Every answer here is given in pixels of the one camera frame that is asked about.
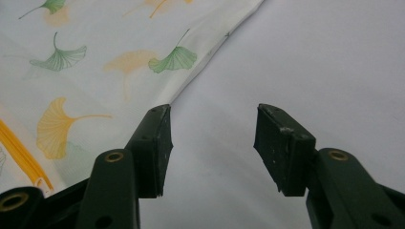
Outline white leaf-print fabric cover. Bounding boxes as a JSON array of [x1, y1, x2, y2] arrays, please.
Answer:
[[0, 0, 266, 198]]

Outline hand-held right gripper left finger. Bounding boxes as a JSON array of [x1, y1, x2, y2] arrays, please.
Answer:
[[75, 104, 175, 229]]

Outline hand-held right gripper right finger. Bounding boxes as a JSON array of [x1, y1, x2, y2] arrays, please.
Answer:
[[253, 103, 405, 229]]

